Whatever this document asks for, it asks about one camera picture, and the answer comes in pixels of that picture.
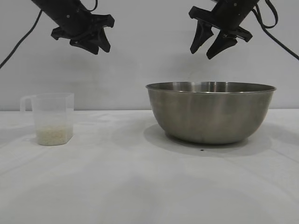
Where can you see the stainless steel mixing bowl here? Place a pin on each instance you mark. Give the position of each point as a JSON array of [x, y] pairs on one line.
[[210, 116]]

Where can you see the white rice grains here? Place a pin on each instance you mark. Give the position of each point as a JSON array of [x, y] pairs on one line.
[[53, 136]]

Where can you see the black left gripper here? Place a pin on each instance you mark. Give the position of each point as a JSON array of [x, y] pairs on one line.
[[72, 21]]

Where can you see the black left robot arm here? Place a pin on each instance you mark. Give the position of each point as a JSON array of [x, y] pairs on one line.
[[46, 2]]

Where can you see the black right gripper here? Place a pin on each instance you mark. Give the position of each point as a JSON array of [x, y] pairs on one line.
[[226, 16]]

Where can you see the translucent plastic measuring cup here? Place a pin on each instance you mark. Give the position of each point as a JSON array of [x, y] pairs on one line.
[[53, 112]]

